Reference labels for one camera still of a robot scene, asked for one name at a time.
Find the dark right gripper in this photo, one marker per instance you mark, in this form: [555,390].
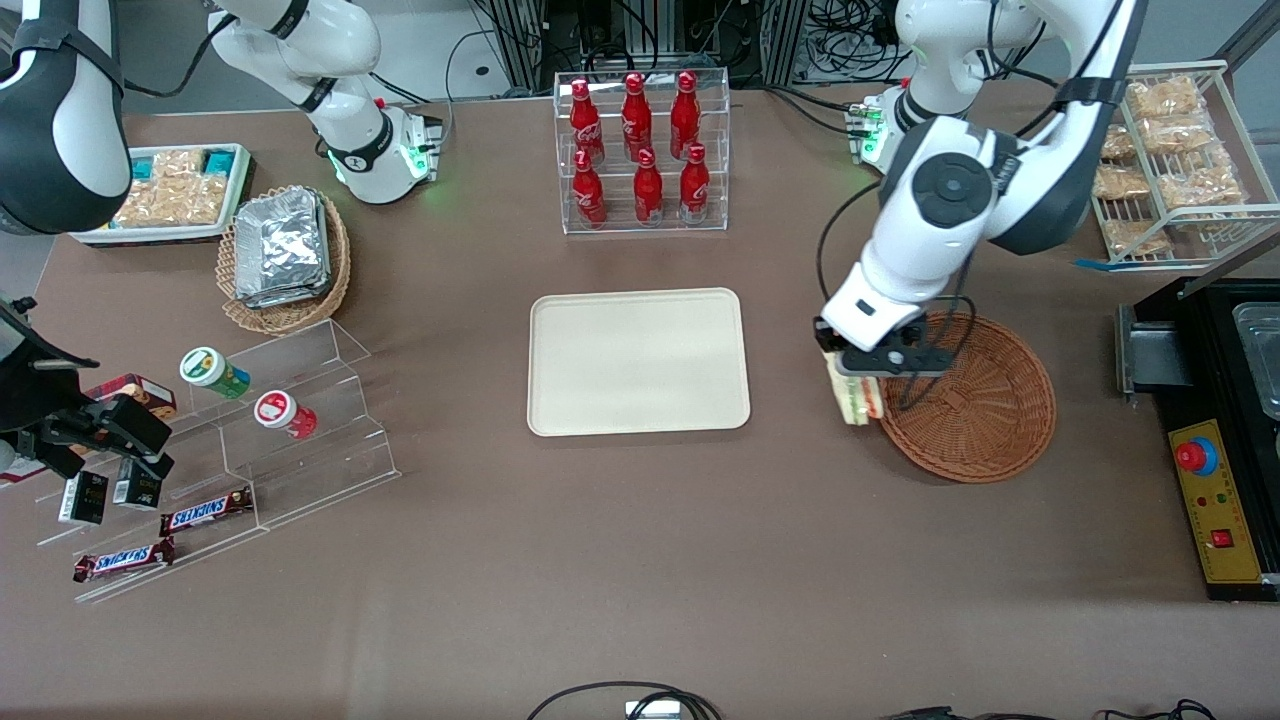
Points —
[28,388]

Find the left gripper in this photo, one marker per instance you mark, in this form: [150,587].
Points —
[825,339]

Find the triangular sandwich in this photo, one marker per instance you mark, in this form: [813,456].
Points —
[860,402]

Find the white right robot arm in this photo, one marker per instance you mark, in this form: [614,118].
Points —
[300,50]

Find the brown round wicker basket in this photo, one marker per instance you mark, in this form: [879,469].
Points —
[990,425]

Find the tan oval wicker basket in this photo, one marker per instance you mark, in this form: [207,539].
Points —
[285,318]

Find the white snack tray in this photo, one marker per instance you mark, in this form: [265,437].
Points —
[100,235]

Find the cream rectangular tray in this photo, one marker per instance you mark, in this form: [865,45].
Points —
[638,362]

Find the small black box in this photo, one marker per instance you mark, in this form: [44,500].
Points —
[137,487]
[83,498]

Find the brown chocolate box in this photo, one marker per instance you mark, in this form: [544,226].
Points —
[140,388]

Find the snickers chocolate bar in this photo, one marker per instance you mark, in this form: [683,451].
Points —
[205,512]
[122,561]

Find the green can with white lid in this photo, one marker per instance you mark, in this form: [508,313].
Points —
[212,371]

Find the red can with white lid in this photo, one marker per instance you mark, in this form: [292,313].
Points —
[283,413]

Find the clear acrylic stepped stand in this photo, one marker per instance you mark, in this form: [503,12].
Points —
[330,440]

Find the silver foil package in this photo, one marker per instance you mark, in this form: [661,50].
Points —
[290,299]
[282,240]

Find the red cola bottle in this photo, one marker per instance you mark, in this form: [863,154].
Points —
[589,195]
[587,125]
[648,192]
[637,115]
[694,188]
[685,115]

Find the beige snack bag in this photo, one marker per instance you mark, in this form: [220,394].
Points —
[178,163]
[170,202]

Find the blue tape strip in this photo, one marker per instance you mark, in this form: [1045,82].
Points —
[1093,264]

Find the teal snack packet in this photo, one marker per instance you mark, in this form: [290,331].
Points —
[220,162]
[143,167]

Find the black machine housing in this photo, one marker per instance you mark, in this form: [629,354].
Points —
[1155,350]

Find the clear acrylic bottle rack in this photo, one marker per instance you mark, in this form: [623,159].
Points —
[645,128]

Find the red emergency stop button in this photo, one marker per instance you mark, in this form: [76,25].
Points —
[1195,457]

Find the steel pan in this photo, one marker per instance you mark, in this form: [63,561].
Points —
[1260,360]

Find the yellow control panel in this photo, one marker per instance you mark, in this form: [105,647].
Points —
[1235,500]

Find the small white device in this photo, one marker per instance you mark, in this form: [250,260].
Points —
[652,710]

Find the aluminium frame post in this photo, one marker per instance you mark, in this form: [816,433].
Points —
[785,40]
[520,40]

